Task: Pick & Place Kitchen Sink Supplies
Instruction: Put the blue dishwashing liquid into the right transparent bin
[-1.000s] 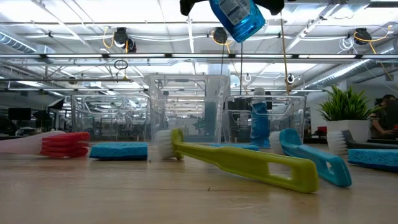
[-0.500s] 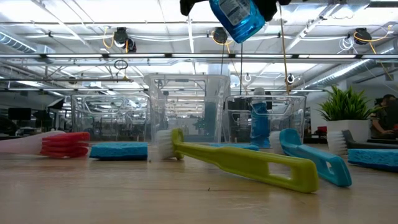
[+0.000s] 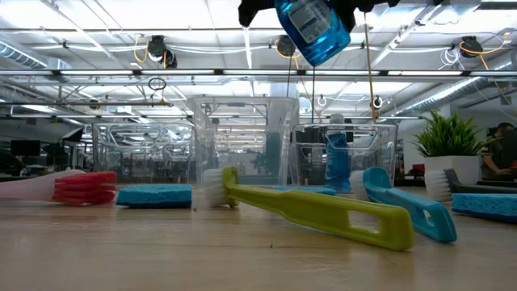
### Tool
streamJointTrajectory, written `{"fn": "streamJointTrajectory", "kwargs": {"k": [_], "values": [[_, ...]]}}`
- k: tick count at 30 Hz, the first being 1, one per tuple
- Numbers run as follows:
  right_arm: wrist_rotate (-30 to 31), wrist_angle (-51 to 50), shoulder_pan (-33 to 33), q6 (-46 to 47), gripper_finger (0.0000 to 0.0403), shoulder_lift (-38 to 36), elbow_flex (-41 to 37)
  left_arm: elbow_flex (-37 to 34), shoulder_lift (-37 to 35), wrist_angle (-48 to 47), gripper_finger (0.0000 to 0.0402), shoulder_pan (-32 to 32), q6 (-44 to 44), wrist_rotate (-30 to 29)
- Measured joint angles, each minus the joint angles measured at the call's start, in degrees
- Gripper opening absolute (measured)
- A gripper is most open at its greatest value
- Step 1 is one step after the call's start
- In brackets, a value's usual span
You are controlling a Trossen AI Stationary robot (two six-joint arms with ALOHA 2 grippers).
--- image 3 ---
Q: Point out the blue dish soap bottle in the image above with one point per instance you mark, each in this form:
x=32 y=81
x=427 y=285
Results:
x=337 y=161
x=319 y=44

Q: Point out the red dish brush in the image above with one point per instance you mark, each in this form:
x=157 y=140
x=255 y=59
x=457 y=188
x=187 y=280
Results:
x=85 y=188

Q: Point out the blue dish brush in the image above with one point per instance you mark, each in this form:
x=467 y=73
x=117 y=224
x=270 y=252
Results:
x=404 y=202

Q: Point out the tall clear plastic bin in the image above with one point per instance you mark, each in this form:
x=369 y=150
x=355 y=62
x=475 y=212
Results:
x=242 y=121

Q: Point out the silver air duct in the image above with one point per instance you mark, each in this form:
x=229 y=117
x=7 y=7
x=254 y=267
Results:
x=452 y=95
x=20 y=54

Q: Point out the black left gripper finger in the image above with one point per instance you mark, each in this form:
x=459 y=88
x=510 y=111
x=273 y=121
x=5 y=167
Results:
x=365 y=5
x=252 y=10

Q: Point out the grey dish brush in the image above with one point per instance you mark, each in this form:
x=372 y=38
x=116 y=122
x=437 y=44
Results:
x=438 y=186

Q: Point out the black monitor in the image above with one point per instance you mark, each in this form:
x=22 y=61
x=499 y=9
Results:
x=25 y=148

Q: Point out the green dish brush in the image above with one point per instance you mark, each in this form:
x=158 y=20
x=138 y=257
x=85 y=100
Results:
x=323 y=210

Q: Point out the shallow clear plastic bin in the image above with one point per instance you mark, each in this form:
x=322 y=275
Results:
x=141 y=133
x=375 y=153

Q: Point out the person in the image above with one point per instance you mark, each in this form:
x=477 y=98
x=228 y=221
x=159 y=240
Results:
x=494 y=157

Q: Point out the green plant in white pot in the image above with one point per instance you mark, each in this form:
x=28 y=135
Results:
x=450 y=167

